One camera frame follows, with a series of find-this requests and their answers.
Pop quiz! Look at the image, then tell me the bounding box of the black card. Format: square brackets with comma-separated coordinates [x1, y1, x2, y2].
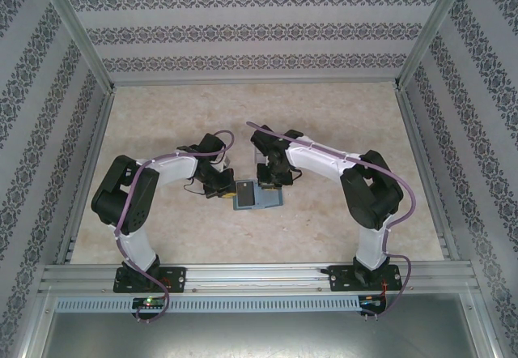
[236, 180, 256, 207]

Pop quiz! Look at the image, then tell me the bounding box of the teal leather card holder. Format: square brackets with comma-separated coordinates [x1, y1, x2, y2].
[232, 178, 285, 212]

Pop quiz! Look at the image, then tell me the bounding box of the grey metal sheet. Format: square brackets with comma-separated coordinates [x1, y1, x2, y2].
[15, 291, 503, 358]

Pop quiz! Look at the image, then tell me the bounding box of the thin black left gripper cable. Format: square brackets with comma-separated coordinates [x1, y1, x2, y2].
[182, 179, 211, 199]

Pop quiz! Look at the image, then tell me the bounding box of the aluminium mounting rail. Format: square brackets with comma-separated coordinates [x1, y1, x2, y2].
[38, 262, 474, 294]

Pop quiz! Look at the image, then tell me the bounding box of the aluminium back rail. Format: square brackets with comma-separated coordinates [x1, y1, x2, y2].
[108, 77, 401, 88]

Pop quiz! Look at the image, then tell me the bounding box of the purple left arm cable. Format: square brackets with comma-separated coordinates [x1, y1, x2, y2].
[113, 130, 236, 322]

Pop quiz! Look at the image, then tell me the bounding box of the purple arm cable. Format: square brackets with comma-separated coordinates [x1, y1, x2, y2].
[245, 121, 418, 321]
[113, 130, 236, 322]

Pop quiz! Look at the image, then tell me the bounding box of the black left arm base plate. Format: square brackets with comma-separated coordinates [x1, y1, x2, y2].
[113, 266, 188, 294]

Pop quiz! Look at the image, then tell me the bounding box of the slotted grey cable duct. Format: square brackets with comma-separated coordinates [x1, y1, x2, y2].
[54, 296, 361, 313]

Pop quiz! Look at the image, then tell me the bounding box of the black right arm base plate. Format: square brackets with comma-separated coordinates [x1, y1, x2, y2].
[327, 264, 404, 293]

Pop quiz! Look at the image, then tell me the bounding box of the aluminium side rail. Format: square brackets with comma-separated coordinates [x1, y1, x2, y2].
[397, 88, 461, 261]
[55, 89, 118, 265]

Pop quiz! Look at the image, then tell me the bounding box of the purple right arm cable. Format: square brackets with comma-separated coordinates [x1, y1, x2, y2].
[245, 121, 418, 321]

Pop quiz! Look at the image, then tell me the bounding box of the aluminium frame post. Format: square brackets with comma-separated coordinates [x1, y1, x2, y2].
[35, 0, 118, 94]
[393, 0, 474, 92]

